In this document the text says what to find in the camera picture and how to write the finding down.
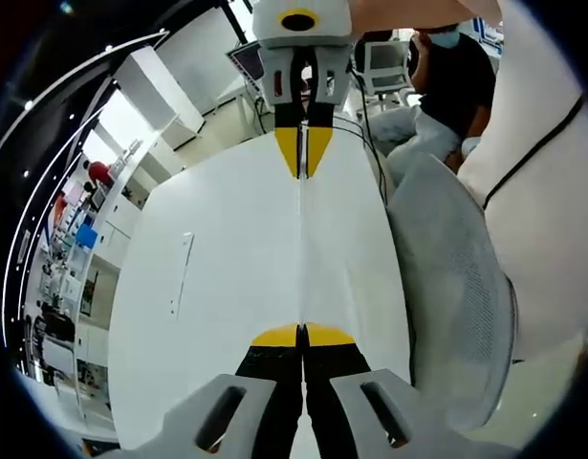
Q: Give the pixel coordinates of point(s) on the grey mesh chair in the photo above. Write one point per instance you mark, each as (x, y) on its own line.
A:
(446, 268)

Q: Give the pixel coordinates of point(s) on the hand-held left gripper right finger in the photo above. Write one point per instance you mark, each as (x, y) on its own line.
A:
(355, 406)

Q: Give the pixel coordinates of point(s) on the blue box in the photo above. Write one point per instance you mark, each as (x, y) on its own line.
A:
(87, 236)

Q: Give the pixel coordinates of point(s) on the white office chair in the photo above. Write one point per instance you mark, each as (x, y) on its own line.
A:
(386, 67)

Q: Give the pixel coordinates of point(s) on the white square pillar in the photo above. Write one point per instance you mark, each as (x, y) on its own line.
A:
(155, 95)

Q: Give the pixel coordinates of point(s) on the computer monitor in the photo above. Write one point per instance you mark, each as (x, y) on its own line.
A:
(248, 62)

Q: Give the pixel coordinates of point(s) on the person's white shirt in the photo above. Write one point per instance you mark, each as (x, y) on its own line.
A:
(551, 248)

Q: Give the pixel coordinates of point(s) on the white shelving with items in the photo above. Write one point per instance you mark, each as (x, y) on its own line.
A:
(116, 225)

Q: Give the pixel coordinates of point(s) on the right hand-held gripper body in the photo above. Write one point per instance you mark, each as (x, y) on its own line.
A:
(322, 28)

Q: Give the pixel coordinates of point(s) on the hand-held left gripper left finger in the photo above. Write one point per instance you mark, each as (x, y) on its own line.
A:
(255, 406)

